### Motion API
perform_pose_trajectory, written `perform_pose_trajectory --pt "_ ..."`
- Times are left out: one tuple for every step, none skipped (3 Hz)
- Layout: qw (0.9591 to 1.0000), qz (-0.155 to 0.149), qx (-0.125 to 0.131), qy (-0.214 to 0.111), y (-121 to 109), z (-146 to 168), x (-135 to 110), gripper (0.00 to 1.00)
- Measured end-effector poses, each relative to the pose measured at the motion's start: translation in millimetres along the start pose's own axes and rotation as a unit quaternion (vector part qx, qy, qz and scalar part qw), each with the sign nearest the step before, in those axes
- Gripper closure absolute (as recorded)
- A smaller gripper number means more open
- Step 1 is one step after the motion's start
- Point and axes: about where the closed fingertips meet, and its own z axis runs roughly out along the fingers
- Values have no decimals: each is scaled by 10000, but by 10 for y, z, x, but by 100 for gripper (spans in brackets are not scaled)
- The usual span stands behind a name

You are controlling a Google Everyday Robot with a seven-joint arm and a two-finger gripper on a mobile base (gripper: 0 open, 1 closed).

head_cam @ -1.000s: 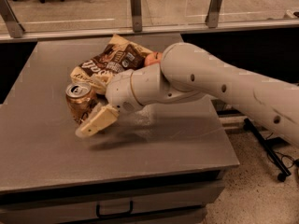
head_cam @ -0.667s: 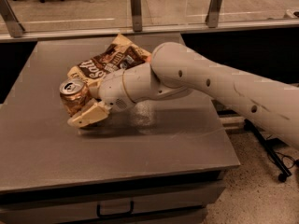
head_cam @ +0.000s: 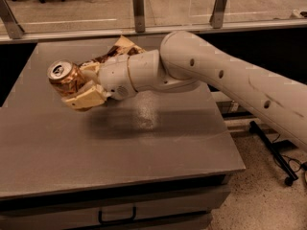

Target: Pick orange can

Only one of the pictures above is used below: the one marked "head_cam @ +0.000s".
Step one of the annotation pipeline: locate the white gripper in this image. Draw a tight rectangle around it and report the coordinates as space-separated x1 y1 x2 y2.
61 55 137 110

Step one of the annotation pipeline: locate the orange soda can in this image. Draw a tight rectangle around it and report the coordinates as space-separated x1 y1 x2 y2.
47 59 86 97

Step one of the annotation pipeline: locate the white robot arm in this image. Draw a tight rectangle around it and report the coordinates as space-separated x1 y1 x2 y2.
62 31 307 150

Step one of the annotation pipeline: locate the brown chip bag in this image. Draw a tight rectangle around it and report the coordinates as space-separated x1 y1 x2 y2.
80 35 146 67

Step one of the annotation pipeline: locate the glass barrier panel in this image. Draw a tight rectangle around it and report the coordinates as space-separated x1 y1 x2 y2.
6 0 307 33

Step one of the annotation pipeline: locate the grey cabinet drawer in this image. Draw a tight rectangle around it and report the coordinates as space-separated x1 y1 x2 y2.
0 185 230 230

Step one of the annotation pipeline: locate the black stand leg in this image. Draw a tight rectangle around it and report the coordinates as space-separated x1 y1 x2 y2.
249 121 298 187

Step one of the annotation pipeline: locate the left metal rail bracket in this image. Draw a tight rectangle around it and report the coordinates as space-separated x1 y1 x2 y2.
0 0 24 39

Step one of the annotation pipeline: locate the metal rail bracket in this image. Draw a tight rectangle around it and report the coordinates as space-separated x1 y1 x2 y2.
132 0 145 33
209 0 227 29
0 0 24 39

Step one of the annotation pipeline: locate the middle metal rail bracket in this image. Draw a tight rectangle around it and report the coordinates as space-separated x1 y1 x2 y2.
132 0 145 33

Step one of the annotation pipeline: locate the right metal rail bracket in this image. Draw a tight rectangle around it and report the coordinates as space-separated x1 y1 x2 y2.
209 0 227 29

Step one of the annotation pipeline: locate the black drawer handle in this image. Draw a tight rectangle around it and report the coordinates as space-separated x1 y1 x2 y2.
98 206 137 225

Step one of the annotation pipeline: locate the black floor cable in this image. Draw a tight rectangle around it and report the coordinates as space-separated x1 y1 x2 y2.
272 132 307 174

